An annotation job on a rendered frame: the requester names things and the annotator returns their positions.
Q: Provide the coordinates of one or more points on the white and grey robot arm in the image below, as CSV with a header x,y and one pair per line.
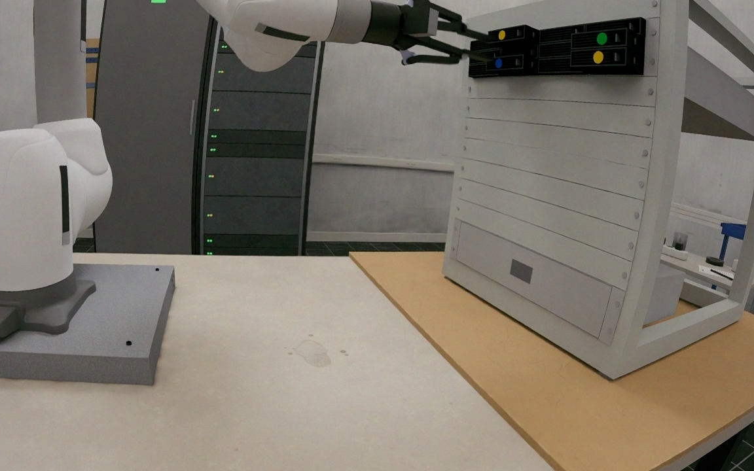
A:
x,y
55,179

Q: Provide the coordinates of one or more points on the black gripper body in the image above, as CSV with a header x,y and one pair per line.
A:
x,y
384,26

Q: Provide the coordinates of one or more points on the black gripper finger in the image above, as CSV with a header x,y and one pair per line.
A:
x,y
455,25
455,53

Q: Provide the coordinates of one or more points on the tan flat board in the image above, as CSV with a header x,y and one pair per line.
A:
x,y
573,417

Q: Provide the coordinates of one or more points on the white server rack frame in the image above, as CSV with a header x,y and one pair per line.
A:
x,y
570,246

